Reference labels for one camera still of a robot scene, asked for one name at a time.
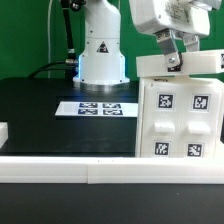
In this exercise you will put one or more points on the white marker sheet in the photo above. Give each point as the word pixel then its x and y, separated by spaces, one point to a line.
pixel 97 109

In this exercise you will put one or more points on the white cabinet door panel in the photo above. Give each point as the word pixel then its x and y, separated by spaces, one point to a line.
pixel 160 124
pixel 201 123

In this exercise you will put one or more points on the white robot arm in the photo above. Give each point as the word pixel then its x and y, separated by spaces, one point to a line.
pixel 102 66

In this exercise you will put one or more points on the white cabinet box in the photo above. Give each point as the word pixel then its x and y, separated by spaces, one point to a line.
pixel 183 87

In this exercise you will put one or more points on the white cabinet top block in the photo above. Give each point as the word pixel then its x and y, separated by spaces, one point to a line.
pixel 194 63

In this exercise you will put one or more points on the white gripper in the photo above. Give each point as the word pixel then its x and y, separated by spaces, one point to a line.
pixel 159 16

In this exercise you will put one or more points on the white frame border wall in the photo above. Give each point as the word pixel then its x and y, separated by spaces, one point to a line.
pixel 111 170

